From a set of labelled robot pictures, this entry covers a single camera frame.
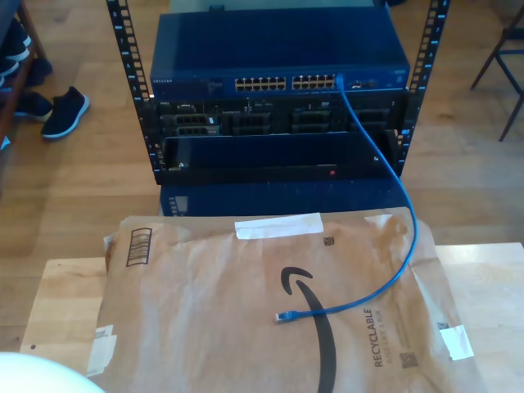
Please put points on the black server rack frame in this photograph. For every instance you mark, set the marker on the black server rack frame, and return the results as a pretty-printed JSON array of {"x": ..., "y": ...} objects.
[{"x": 146, "y": 131}]

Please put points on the grey flat panel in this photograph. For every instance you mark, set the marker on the grey flat panel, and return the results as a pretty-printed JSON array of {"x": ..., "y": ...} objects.
[{"x": 286, "y": 5}]

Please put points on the black shoe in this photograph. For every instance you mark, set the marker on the black shoe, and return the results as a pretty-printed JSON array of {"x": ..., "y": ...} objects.
[{"x": 41, "y": 69}]

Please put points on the dark sneaker white sole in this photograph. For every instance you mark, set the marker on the dark sneaker white sole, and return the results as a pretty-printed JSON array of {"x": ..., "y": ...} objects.
[
  {"x": 65, "y": 112},
  {"x": 14, "y": 41},
  {"x": 32, "y": 106},
  {"x": 6, "y": 67}
]

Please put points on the black rack server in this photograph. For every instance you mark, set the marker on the black rack server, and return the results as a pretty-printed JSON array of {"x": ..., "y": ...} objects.
[{"x": 282, "y": 110}]

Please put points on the blue network switch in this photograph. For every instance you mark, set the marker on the blue network switch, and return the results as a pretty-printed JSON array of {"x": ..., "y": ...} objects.
[{"x": 278, "y": 45}]

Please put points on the brown packing paper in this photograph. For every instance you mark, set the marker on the brown packing paper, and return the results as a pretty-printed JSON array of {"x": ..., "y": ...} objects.
[{"x": 204, "y": 307}]

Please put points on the dark metal chair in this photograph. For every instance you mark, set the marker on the dark metal chair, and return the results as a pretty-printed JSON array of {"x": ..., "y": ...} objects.
[{"x": 516, "y": 32}]

